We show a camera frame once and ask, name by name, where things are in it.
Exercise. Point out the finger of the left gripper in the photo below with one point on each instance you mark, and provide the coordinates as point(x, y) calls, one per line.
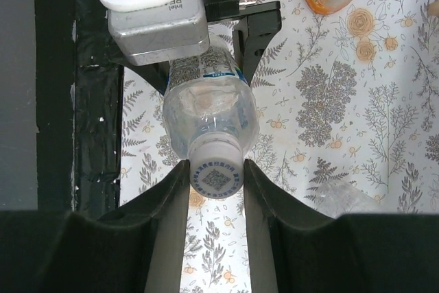
point(156, 75)

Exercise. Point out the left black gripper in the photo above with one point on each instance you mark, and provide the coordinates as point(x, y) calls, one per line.
point(257, 25)

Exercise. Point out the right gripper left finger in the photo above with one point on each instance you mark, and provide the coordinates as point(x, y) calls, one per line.
point(137, 247)

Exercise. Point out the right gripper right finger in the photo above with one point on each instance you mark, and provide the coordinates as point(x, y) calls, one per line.
point(293, 248)

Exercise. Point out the blue label water bottle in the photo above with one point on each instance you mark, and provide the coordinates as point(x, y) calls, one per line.
point(209, 93)

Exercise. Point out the clear plastic bottle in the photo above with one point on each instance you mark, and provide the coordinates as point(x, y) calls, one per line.
point(338, 197)

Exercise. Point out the white grey bottle cap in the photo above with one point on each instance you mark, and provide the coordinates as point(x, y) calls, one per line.
point(216, 165)

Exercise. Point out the floral patterned table mat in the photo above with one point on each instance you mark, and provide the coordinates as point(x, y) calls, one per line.
point(353, 95)

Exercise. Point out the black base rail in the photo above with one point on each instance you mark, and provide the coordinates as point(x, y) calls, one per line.
point(79, 96)

